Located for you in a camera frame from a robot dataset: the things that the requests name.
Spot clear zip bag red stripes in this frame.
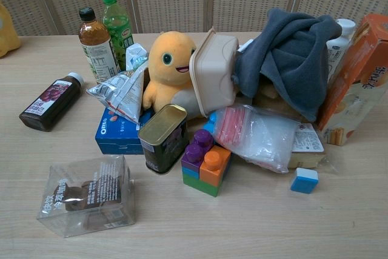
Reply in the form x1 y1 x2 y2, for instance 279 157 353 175
213 103 301 174

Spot white crumpled snack packet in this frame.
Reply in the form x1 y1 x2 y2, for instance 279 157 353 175
125 42 150 72

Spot beige plastic container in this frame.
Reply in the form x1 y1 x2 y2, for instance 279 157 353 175
189 26 241 118

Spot dark grey fleece cloth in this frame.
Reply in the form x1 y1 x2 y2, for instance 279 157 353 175
231 7 343 123

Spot yellow plush object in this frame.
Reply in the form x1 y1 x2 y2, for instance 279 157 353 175
0 0 22 59

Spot light blue plastic toy piece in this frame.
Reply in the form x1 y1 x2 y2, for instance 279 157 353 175
203 111 219 136

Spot silver foil snack bag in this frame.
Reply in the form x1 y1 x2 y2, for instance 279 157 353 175
85 63 149 125

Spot dark juice bottle white cap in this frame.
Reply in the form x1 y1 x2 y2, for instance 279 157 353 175
18 72 85 132

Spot orange biscuit carton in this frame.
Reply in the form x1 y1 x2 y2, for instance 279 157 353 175
317 13 388 147

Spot blue and white square block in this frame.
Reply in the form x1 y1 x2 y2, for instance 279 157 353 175
290 167 319 195

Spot multicolour toy building blocks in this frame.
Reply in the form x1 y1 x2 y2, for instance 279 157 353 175
181 129 232 198

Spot gold-lidded dark tin can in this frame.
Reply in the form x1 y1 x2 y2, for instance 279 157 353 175
138 104 189 175

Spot brown tea bottle black cap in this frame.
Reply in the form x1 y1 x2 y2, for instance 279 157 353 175
78 7 119 86

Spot transparent plastic box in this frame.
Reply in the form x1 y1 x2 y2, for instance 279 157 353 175
36 153 137 239

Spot orange plush toy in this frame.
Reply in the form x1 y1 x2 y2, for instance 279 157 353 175
142 30 208 119

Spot green soda bottle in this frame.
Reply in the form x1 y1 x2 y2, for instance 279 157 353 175
101 0 135 72

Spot blue Oreo box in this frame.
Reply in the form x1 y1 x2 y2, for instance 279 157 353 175
95 107 155 155

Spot white milk bottle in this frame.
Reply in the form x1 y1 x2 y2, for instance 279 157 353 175
326 18 356 84

